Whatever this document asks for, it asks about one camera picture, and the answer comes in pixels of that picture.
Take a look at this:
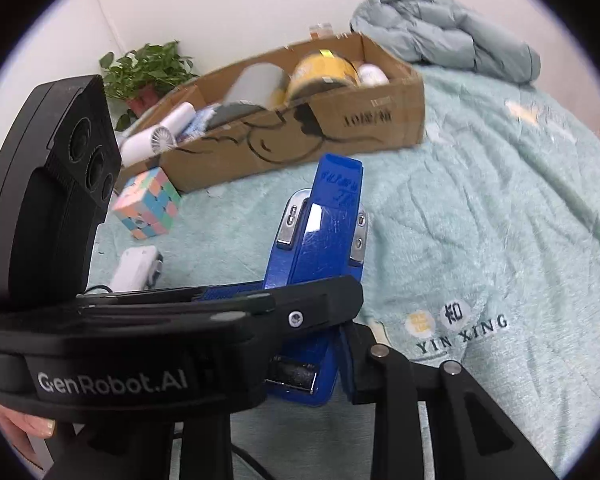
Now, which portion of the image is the large shallow cardboard box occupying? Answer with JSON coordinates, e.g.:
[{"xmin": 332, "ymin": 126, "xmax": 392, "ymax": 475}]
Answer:
[{"xmin": 114, "ymin": 32, "xmax": 425, "ymax": 192}]

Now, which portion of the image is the potted plant red pot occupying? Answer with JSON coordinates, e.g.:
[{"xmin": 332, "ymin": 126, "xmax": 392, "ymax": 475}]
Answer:
[{"xmin": 98, "ymin": 40, "xmax": 198, "ymax": 132}]

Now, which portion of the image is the pastel puzzle cube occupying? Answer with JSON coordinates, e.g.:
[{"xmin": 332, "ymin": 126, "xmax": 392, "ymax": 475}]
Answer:
[{"xmin": 112, "ymin": 167, "xmax": 181, "ymax": 240}]

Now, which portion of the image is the silver metal cylinder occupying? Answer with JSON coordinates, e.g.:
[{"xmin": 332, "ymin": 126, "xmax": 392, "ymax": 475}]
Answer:
[{"xmin": 207, "ymin": 63, "xmax": 290, "ymax": 131}]

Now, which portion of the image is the light blue puffer jacket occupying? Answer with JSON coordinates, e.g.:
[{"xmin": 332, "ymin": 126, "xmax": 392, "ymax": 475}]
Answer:
[{"xmin": 350, "ymin": 0, "xmax": 541, "ymax": 84}]

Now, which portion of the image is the person's left hand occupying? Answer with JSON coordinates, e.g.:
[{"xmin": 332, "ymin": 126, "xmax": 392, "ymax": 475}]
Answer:
[{"xmin": 0, "ymin": 404, "xmax": 56, "ymax": 453}]

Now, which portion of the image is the colourful board game box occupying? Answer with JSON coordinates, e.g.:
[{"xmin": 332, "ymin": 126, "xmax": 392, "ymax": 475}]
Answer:
[{"xmin": 176, "ymin": 103, "xmax": 220, "ymax": 144}]

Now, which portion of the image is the white power adapter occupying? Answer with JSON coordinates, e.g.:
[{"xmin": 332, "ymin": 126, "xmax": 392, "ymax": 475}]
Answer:
[{"xmin": 109, "ymin": 245, "xmax": 163, "ymax": 292}]

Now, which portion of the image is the yellow cylindrical canister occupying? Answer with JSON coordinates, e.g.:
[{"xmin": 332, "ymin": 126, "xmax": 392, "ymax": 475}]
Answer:
[{"xmin": 284, "ymin": 50, "xmax": 360, "ymax": 103}]

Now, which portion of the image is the small white bottle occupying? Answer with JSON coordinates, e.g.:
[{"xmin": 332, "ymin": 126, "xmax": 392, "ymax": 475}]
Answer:
[{"xmin": 358, "ymin": 63, "xmax": 390, "ymax": 87}]

